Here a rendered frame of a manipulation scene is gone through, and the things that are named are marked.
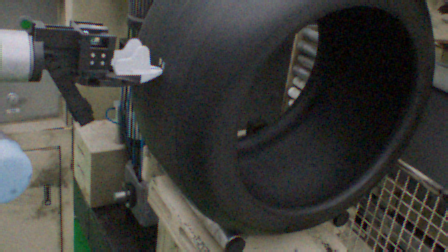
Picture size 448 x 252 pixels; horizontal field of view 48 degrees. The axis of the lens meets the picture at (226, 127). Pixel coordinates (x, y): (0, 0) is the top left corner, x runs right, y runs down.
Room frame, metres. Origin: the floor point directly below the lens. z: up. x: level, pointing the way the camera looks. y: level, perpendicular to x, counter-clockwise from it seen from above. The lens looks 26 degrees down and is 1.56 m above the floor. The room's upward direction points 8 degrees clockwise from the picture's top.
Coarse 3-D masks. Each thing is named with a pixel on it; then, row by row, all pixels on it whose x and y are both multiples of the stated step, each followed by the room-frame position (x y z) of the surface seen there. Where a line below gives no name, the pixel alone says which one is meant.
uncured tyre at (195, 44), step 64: (192, 0) 0.84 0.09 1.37; (256, 0) 0.78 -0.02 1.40; (320, 0) 0.81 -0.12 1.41; (384, 0) 0.88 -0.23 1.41; (192, 64) 0.75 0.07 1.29; (256, 64) 0.75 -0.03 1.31; (320, 64) 1.21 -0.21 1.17; (384, 64) 1.14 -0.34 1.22; (192, 128) 0.73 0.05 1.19; (320, 128) 1.18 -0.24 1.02; (384, 128) 1.07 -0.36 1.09; (192, 192) 0.75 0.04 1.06; (256, 192) 1.00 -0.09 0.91; (320, 192) 1.00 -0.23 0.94
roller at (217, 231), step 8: (168, 176) 1.04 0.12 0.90; (192, 208) 0.93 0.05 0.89; (200, 216) 0.90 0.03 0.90; (208, 224) 0.87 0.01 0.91; (216, 224) 0.85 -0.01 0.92; (216, 232) 0.84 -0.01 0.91; (224, 232) 0.83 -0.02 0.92; (232, 232) 0.83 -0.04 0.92; (216, 240) 0.83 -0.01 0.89; (224, 240) 0.81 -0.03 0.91; (232, 240) 0.81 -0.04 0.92; (240, 240) 0.81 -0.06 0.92; (224, 248) 0.81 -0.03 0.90; (232, 248) 0.80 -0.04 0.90; (240, 248) 0.81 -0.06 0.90
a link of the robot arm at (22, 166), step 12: (0, 132) 0.56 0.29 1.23; (0, 144) 0.53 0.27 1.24; (12, 144) 0.54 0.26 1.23; (0, 156) 0.50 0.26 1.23; (12, 156) 0.51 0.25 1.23; (24, 156) 0.53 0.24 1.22; (0, 168) 0.50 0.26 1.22; (12, 168) 0.51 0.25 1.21; (24, 168) 0.52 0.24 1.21; (0, 180) 0.50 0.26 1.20; (12, 180) 0.51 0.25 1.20; (24, 180) 0.52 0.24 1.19; (0, 192) 0.50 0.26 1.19; (12, 192) 0.51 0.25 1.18
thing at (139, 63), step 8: (144, 48) 0.76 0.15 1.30; (136, 56) 0.76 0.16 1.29; (144, 56) 0.76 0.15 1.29; (120, 64) 0.74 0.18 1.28; (128, 64) 0.75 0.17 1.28; (136, 64) 0.76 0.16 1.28; (144, 64) 0.76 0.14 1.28; (120, 72) 0.74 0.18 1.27; (128, 72) 0.75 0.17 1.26; (136, 72) 0.75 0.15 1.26; (144, 72) 0.76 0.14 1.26; (152, 72) 0.77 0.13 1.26; (160, 72) 0.79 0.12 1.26; (144, 80) 0.76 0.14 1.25
